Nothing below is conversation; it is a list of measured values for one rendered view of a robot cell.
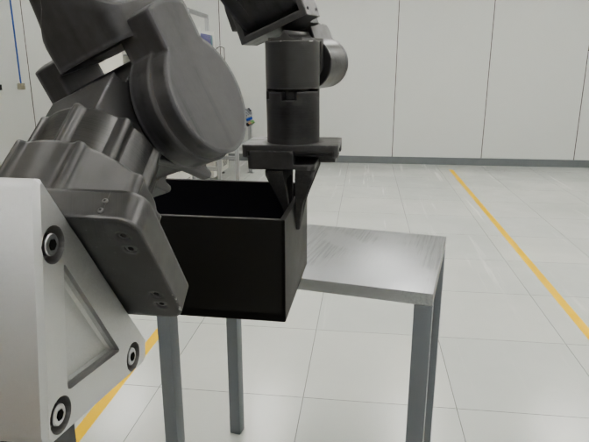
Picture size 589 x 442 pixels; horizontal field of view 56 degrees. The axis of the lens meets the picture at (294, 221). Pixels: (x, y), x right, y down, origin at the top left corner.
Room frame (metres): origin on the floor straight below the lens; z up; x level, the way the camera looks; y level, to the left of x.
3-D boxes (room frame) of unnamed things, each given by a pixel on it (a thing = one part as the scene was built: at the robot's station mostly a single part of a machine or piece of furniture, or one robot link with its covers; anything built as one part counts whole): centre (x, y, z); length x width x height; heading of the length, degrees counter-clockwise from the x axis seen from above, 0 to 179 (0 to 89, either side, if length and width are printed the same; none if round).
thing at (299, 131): (0.60, 0.00, 1.21); 0.10 x 0.07 x 0.07; 81
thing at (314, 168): (0.60, 0.01, 1.14); 0.07 x 0.07 x 0.09; 81
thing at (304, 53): (0.61, 0.00, 1.27); 0.07 x 0.06 x 0.07; 156
